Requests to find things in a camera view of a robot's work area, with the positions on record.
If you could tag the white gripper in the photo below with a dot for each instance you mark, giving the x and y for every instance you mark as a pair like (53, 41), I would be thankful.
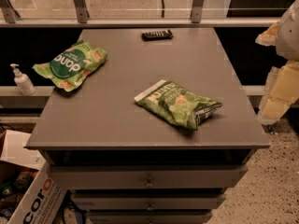
(289, 34)

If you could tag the green jalapeno chip bag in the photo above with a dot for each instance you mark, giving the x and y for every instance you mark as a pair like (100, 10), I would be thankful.
(176, 104)

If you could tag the dark rxbar chocolate bar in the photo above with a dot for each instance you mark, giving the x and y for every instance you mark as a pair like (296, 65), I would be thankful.
(157, 35)

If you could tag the green dang snack bag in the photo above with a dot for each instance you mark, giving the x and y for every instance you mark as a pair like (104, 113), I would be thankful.
(69, 69)

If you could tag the grey drawer cabinet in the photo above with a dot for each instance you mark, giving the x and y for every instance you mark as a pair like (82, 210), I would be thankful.
(124, 165)

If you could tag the white pump dispenser bottle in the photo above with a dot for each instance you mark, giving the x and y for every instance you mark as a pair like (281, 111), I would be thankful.
(23, 82)

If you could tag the white cardboard box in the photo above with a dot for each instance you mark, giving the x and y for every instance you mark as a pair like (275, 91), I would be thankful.
(26, 186)

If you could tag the metal railing post right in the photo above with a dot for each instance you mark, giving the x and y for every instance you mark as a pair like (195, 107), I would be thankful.
(196, 13)

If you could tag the metal railing post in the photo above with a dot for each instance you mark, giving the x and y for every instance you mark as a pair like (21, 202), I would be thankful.
(196, 13)
(81, 11)
(9, 13)

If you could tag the metal railing post far left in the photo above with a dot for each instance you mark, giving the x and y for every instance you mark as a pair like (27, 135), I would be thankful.
(9, 13)

